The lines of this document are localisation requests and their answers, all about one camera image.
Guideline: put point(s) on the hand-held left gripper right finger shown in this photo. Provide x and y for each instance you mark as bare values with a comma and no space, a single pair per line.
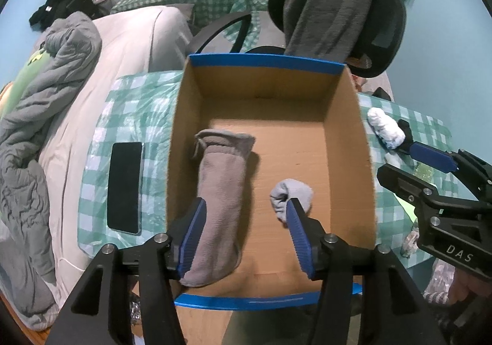
299,237

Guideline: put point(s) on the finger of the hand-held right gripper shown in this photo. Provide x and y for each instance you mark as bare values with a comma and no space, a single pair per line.
430,154
399,181

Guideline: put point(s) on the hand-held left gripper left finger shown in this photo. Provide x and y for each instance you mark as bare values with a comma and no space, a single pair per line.
194,229

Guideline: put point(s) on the black sock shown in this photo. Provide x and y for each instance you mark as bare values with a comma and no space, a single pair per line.
406,133

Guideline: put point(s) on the small light grey sock ball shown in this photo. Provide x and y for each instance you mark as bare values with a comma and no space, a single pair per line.
292,189

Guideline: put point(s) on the long grey fleece sock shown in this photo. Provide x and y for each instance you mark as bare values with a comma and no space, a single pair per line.
221,183

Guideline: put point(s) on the white plastic bag bundle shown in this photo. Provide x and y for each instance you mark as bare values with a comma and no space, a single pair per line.
384,128

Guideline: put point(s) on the cardboard box with blue tape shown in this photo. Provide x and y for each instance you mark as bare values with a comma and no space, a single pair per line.
299,145

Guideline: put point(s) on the grey striped cloth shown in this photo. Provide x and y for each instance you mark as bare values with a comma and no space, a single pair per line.
442,287

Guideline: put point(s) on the black smartphone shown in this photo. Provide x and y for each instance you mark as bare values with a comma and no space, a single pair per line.
125,187

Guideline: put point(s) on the green checkered plastic tablecloth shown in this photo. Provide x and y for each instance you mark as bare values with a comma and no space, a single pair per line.
153,118

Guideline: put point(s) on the black office chair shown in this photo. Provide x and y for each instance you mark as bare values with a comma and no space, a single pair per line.
384,22

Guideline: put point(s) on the dark grey fleece garment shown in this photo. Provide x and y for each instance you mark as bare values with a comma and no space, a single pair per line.
326,3

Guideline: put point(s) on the white bed comforter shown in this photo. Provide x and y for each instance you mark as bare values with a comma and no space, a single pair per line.
130,45

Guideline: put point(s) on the grey quilted blanket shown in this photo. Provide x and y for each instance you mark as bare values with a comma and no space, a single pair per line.
38,99

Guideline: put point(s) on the light green cloth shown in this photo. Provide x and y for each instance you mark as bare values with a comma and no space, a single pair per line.
23,76

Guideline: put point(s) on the pile of black clothes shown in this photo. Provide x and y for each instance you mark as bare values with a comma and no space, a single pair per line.
61,3

